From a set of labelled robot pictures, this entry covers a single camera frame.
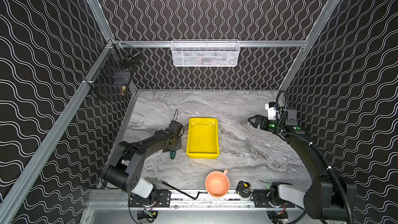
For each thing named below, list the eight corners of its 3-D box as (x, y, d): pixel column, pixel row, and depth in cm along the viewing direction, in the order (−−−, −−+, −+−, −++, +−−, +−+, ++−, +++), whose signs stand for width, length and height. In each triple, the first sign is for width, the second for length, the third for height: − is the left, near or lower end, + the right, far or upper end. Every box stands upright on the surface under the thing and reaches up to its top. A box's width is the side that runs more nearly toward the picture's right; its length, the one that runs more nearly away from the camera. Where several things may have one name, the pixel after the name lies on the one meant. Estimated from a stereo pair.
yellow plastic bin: (187, 159, 89) (186, 154, 84) (189, 122, 105) (188, 116, 100) (219, 158, 89) (220, 153, 83) (216, 122, 105) (217, 116, 100)
